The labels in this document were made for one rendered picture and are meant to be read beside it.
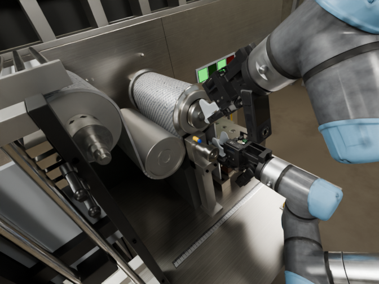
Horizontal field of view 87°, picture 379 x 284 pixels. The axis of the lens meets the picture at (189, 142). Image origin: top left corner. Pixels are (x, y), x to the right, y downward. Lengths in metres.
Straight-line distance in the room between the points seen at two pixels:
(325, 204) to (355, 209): 1.52
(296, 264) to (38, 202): 0.46
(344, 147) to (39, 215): 0.37
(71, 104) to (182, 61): 0.57
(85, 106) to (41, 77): 0.09
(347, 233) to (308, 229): 1.32
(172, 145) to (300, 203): 0.31
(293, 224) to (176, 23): 0.73
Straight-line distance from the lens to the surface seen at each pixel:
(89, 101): 0.40
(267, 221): 0.70
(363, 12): 0.26
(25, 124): 0.25
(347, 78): 0.25
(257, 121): 0.38
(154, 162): 0.50
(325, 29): 0.26
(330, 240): 1.78
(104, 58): 0.73
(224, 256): 0.65
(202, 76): 0.94
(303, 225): 0.54
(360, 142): 0.25
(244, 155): 0.54
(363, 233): 1.90
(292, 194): 0.49
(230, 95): 0.38
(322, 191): 0.48
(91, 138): 0.34
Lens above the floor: 1.50
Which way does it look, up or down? 37 degrees down
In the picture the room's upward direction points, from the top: 13 degrees counter-clockwise
